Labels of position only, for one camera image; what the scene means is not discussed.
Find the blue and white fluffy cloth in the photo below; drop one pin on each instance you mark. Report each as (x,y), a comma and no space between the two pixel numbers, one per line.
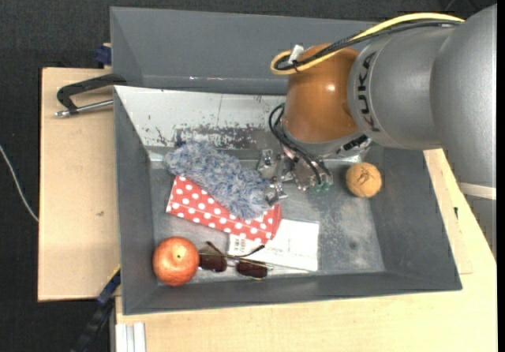
(221,178)

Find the brown sunglasses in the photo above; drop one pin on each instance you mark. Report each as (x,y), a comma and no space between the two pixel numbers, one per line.
(252,268)

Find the white paper packet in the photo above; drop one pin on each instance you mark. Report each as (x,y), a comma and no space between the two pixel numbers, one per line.
(296,244)

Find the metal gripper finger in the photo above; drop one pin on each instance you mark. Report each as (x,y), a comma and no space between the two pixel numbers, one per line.
(267,163)
(277,193)

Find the black cylinder on white bracket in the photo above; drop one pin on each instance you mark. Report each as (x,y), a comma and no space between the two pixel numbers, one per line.
(354,143)

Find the grey metal bin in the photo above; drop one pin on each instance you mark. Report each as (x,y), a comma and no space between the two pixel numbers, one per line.
(355,232)

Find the red white-dotted packet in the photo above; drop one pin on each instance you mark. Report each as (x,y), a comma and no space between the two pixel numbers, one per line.
(197,204)

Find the red apple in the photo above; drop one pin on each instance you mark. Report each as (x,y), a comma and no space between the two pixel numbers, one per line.
(175,261)

